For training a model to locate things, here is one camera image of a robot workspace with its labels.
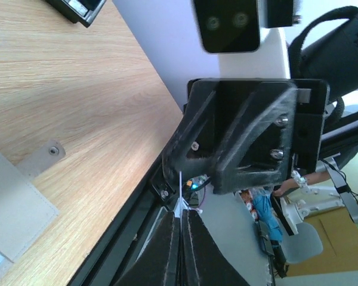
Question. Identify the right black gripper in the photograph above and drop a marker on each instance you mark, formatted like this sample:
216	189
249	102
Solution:
269	127

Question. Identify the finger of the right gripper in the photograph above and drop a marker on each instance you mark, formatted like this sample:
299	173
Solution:
193	149

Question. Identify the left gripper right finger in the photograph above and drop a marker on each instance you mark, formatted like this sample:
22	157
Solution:
202	261

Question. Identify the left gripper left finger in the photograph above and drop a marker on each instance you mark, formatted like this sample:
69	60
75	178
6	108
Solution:
157	265

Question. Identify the blue VIP credit card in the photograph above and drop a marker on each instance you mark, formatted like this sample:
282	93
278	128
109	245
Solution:
181	204

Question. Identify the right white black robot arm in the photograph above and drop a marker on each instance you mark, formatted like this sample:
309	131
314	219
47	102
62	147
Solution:
326	50

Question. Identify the black bin with blue card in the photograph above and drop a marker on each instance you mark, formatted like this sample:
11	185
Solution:
78	11

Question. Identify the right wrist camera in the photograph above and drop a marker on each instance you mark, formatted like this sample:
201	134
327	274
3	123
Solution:
228	26

